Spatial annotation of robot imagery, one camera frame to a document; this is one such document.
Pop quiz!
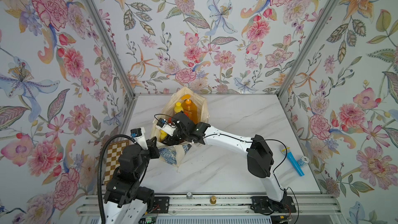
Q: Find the wooden chess board box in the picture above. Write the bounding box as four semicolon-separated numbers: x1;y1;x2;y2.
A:
103;140;131;185

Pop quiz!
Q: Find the brass rail knob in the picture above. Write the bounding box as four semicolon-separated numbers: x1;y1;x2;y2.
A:
209;196;217;205

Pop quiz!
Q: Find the orange bottle yellow cap front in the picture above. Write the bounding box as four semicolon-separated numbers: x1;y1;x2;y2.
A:
174;102;184;114

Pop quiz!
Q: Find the orange bottle yellow cap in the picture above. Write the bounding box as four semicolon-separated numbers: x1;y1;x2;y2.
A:
174;102;184;114
160;130;168;142

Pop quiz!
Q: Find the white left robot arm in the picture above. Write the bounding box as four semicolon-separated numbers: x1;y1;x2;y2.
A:
98;137;160;224

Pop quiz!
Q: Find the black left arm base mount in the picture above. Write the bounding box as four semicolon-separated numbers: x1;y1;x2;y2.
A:
136;187;170;214

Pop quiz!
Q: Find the black corrugated cable conduit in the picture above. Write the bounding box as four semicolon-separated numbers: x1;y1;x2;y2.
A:
96;134;135;224

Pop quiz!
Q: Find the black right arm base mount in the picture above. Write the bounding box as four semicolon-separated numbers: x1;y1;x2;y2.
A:
250;196;297;215

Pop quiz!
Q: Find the large orange pump soap bottle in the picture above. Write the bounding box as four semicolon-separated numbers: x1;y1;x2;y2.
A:
181;94;198;124

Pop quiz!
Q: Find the cream canvas shopping bag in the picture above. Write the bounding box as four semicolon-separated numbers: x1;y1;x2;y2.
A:
150;87;209;167

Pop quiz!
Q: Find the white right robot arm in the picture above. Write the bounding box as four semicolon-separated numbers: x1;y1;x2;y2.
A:
155;112;287;203

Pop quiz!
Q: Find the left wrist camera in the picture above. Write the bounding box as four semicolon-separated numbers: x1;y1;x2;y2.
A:
130;127;148;150

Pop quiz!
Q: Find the aluminium front rail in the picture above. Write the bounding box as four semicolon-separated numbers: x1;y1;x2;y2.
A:
77;194;345;224

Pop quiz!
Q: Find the small patterned tape roll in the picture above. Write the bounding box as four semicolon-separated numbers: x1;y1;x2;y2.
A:
297;156;310;168

